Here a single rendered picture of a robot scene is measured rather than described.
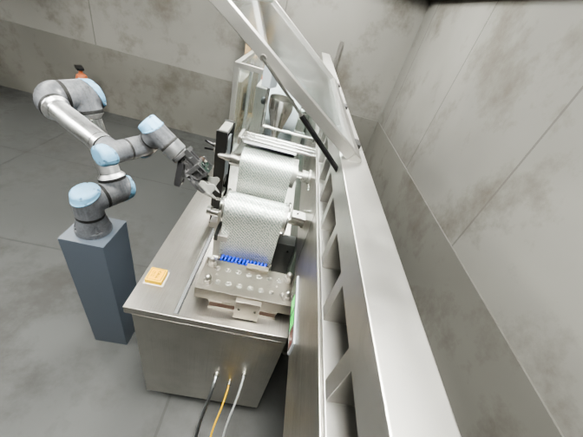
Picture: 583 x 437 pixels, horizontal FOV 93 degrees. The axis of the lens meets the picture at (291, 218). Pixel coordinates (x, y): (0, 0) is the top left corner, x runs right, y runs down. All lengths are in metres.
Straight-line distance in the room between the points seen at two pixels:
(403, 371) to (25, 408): 2.06
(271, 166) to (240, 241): 0.35
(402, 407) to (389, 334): 0.08
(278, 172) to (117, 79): 4.06
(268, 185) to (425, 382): 1.05
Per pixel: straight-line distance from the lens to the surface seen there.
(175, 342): 1.42
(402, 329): 0.43
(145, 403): 2.08
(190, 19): 4.48
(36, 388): 2.27
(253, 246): 1.20
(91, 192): 1.47
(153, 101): 4.91
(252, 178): 1.28
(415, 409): 0.38
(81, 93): 1.45
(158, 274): 1.34
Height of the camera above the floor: 1.96
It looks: 37 degrees down
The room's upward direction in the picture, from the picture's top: 17 degrees clockwise
